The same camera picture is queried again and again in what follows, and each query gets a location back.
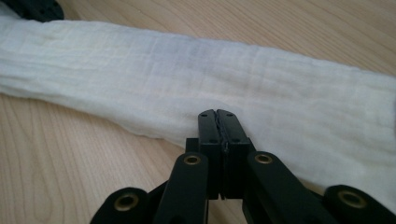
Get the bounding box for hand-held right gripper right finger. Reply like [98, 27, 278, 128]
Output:
[216, 108, 257, 201]

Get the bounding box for white cloth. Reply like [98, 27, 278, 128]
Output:
[0, 3, 396, 217]

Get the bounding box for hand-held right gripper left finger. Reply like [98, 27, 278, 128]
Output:
[185, 108, 226, 201]

